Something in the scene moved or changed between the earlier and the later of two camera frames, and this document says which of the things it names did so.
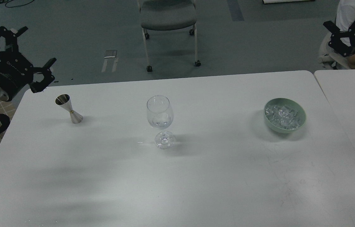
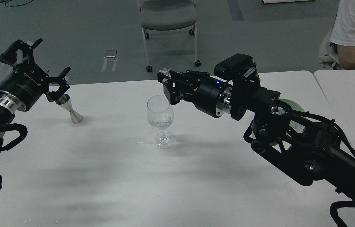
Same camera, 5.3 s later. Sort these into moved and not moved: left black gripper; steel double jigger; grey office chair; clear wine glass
Moved: left black gripper
Not moved: grey office chair; steel double jigger; clear wine glass
